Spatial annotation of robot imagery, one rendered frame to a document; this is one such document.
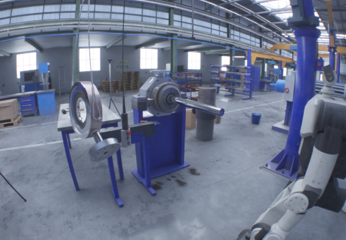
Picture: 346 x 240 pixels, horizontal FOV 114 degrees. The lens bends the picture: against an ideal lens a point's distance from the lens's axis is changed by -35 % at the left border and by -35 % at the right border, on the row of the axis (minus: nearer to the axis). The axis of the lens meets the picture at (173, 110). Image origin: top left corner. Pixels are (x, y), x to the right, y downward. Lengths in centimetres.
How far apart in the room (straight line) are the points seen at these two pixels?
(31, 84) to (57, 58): 281
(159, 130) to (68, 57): 1164
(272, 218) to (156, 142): 187
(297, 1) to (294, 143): 198
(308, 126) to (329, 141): 16
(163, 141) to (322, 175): 219
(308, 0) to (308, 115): 235
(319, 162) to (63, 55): 1347
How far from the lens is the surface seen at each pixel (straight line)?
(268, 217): 101
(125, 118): 117
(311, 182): 60
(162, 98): 197
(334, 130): 54
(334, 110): 54
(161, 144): 250
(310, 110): 68
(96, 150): 96
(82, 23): 803
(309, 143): 71
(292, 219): 71
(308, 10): 282
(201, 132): 357
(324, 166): 58
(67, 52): 1346
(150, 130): 185
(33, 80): 1191
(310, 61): 264
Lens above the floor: 143
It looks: 14 degrees down
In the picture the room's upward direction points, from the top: 1 degrees clockwise
